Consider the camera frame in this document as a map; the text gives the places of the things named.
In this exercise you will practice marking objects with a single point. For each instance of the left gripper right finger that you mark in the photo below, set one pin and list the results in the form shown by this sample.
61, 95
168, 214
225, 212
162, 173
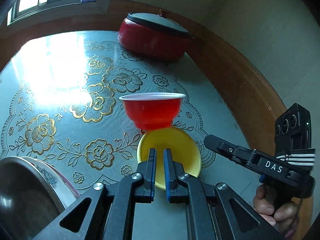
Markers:
213, 211

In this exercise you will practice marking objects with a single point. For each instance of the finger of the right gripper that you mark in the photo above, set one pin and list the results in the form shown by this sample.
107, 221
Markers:
232, 152

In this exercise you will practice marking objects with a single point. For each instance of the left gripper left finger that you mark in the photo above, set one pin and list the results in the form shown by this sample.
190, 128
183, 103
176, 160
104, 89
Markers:
106, 211

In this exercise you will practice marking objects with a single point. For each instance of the yellow plastic bowl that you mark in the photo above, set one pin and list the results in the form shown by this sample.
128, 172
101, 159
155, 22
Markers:
183, 149

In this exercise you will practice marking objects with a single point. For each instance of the white rose pattern plate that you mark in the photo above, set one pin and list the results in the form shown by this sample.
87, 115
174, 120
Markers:
39, 165

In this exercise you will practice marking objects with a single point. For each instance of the red plastic bowl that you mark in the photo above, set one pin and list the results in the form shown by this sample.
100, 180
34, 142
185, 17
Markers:
154, 110

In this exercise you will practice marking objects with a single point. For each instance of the stainless steel bowl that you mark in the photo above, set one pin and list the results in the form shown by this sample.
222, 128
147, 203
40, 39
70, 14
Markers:
28, 202

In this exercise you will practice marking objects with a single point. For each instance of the red character pattern plate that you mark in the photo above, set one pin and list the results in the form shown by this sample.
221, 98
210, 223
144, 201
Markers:
62, 186

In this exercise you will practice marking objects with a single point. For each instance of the right hand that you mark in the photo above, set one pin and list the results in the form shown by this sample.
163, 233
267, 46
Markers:
285, 219

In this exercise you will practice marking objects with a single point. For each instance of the red pot with lid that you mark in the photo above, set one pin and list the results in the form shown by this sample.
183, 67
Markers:
153, 35

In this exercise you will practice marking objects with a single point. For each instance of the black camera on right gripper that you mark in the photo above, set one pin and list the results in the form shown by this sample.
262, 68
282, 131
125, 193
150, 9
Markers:
293, 138

